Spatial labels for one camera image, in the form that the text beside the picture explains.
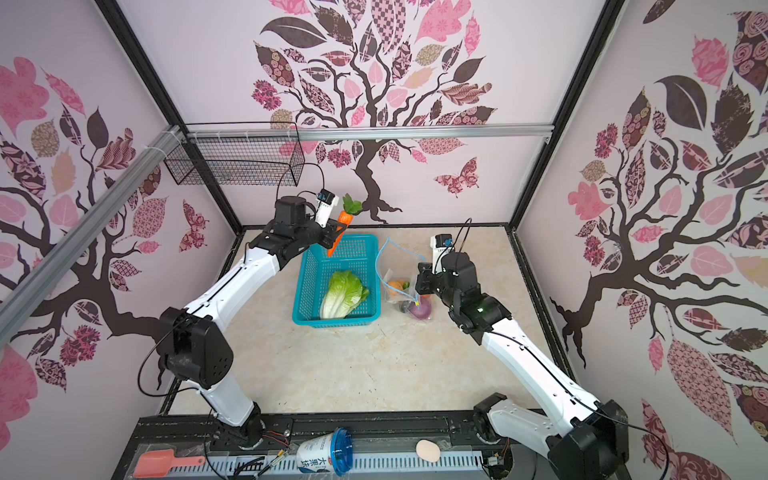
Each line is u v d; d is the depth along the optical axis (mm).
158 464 670
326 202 715
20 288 511
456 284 542
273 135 914
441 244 637
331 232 738
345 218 815
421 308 912
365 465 697
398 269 1116
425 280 664
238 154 949
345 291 917
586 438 371
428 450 700
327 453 636
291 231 644
